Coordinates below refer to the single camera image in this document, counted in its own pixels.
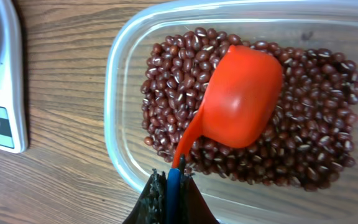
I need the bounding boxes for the red measuring scoop blue handle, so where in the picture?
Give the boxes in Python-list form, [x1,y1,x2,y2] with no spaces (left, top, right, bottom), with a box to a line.
[165,45,283,223]

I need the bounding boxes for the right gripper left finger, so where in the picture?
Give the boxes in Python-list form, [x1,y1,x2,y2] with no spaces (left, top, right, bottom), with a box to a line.
[123,169,167,224]

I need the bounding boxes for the clear plastic bean container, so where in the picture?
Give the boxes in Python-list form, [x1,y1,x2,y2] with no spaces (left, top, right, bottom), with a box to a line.
[103,0,358,224]

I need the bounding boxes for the white digital kitchen scale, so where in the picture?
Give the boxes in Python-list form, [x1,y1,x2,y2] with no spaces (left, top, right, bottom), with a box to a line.
[0,0,28,154]

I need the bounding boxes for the red adzuki beans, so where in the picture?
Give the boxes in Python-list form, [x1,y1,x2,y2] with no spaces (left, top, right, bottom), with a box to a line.
[140,27,358,191]

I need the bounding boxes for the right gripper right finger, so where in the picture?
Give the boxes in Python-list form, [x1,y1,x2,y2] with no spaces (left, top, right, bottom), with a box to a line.
[178,154,221,224]

